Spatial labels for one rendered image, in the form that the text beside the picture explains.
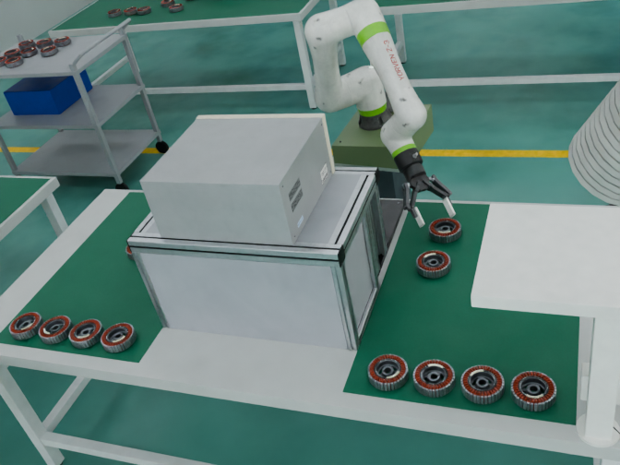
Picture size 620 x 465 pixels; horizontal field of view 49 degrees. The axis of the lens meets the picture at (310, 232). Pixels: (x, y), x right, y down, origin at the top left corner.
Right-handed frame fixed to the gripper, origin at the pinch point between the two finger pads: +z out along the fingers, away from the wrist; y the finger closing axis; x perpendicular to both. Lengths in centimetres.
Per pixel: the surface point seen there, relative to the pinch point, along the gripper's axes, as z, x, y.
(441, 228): 4.0, 0.2, 0.0
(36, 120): -201, 229, -91
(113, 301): -19, 49, -106
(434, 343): 40, -19, -34
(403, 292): 21.1, -4.2, -27.4
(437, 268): 18.4, -9.6, -15.3
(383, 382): 44, -22, -55
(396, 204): -13.8, 16.8, -1.8
